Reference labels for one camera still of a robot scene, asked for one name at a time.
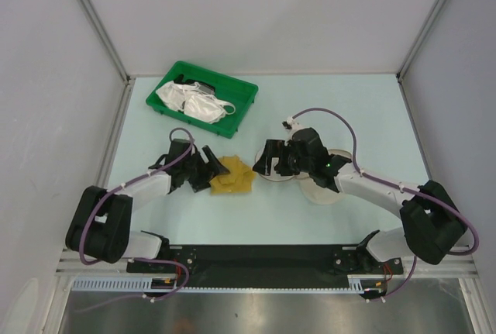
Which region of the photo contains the black item in tray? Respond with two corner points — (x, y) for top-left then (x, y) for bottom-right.
(174, 74), (215, 95)

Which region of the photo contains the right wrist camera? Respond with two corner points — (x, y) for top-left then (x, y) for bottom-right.
(282, 116), (302, 135)

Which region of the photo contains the white slotted cable duct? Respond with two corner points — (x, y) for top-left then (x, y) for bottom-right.
(71, 276), (385, 295)

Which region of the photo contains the white bra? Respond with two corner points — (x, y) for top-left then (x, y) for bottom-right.
(155, 81), (236, 124)

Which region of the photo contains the green plastic tray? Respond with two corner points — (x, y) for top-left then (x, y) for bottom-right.
(146, 61), (258, 138)

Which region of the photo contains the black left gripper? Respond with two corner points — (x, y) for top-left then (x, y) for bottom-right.
(181, 146), (229, 192)

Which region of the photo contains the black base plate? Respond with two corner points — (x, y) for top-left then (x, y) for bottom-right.
(127, 243), (392, 291)

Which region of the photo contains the yellow bra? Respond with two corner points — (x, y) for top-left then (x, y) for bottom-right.
(210, 156), (256, 195)

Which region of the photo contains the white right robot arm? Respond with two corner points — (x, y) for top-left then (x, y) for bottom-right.
(253, 128), (467, 273)

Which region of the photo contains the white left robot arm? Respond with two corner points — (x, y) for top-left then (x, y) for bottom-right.
(65, 139), (229, 272)

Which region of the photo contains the beige mesh laundry bag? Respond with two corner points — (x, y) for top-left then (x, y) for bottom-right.
(255, 148), (351, 205)

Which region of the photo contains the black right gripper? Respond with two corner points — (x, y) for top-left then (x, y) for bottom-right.
(252, 139), (313, 177)

